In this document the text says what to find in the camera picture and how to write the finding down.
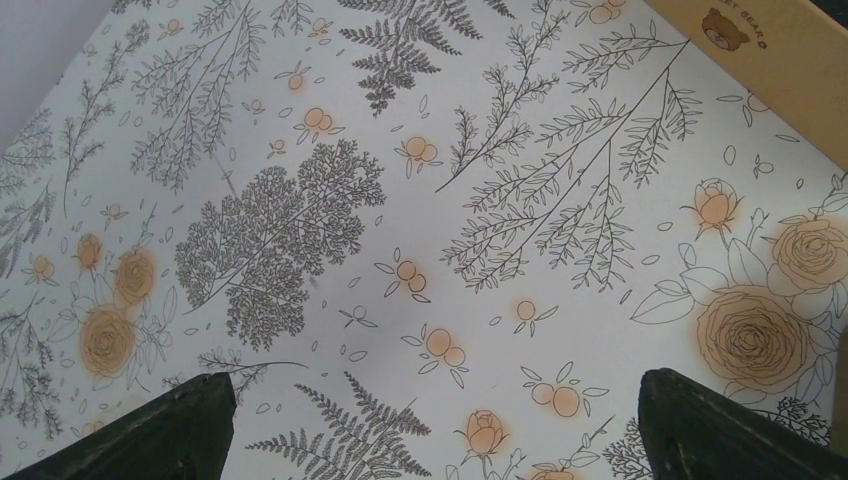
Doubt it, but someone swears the empty gold tin lid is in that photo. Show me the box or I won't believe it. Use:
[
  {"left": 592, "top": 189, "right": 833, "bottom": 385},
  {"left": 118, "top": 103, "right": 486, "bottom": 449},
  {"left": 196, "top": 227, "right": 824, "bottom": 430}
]
[{"left": 830, "top": 327, "right": 847, "bottom": 457}]

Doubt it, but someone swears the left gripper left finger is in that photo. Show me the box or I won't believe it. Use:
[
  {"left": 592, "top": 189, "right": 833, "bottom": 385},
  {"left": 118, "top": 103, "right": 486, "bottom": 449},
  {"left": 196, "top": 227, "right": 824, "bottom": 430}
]
[{"left": 8, "top": 372, "right": 237, "bottom": 479}]

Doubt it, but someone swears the floral patterned table mat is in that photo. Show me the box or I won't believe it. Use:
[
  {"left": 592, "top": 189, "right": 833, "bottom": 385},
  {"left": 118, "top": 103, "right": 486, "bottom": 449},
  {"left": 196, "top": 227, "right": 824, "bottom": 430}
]
[{"left": 1, "top": 1, "right": 847, "bottom": 479}]

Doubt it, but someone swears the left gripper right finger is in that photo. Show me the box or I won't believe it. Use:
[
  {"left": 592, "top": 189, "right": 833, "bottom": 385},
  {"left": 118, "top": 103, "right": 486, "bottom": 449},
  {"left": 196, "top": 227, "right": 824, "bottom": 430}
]
[{"left": 638, "top": 368, "right": 847, "bottom": 479}]

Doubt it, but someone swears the gold tin with dark pieces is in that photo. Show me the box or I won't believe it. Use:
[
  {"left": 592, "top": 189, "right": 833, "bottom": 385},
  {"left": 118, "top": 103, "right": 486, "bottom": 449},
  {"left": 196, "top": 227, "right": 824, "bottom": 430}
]
[{"left": 649, "top": 0, "right": 847, "bottom": 168}]

